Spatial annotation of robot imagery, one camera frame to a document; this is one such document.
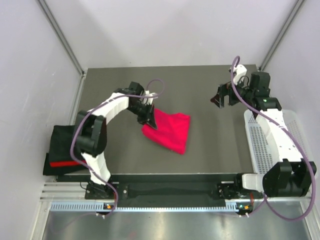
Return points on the red t shirt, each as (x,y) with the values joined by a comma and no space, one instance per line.
(172,130)

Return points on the slotted grey cable duct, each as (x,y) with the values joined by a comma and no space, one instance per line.
(60,206)

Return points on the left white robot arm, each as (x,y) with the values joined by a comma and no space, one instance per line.
(89,139)

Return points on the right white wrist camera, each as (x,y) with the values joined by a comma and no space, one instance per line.
(237,73)

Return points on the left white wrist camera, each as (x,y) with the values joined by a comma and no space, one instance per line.
(149,97)

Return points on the left aluminium frame post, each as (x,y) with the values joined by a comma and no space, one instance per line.
(60,35)

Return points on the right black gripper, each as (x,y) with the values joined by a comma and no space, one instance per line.
(218,99)

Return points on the aluminium frame post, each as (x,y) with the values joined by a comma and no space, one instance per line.
(298,5)
(60,35)

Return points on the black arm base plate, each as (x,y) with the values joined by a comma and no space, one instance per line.
(174,190)

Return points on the folded black shirt stack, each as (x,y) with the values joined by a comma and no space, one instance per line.
(58,160)

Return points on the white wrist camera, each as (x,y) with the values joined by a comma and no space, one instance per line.
(149,97)
(237,73)

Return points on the white perforated plastic basket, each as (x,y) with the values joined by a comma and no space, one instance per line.
(260,151)

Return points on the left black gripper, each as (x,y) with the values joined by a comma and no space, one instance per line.
(148,117)

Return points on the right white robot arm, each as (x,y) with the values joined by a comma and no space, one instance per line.
(289,176)

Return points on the right aluminium frame post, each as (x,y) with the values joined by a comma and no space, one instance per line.
(298,5)

